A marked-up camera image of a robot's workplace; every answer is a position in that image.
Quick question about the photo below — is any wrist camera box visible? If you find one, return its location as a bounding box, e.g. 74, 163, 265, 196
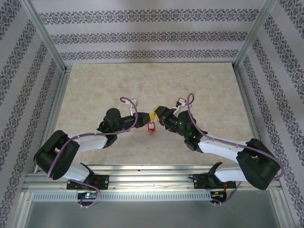
172, 101, 183, 115
125, 98, 140, 114

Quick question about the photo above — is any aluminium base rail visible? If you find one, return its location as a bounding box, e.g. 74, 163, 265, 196
23, 163, 281, 190

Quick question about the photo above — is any aluminium frame post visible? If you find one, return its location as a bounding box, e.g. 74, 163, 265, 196
22, 0, 67, 73
233, 0, 278, 68

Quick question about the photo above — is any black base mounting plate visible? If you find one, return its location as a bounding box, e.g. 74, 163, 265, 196
66, 174, 110, 190
193, 173, 237, 190

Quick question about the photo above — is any small controller circuit board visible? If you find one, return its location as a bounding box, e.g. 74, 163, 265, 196
77, 191, 98, 200
210, 191, 228, 199

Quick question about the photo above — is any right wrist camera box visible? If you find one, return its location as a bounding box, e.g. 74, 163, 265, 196
172, 101, 183, 115

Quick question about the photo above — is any slotted metal cable duct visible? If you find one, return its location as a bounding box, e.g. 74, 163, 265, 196
32, 191, 213, 202

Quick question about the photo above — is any aluminium side rail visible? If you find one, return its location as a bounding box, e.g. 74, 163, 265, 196
234, 66, 289, 214
21, 66, 72, 214

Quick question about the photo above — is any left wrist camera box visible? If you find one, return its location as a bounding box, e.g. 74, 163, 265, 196
125, 98, 140, 114

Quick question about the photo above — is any grey metal panel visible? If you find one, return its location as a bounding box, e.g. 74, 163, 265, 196
23, 200, 282, 228

